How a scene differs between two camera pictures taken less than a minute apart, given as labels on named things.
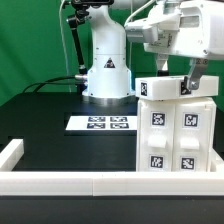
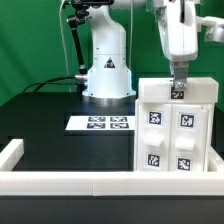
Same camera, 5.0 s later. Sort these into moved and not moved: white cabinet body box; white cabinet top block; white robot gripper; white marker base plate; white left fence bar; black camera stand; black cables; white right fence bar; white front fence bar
Moved: white robot gripper; white cabinet body box; white cabinet top block
Not moved: white right fence bar; white marker base plate; black cables; white front fence bar; black camera stand; white left fence bar
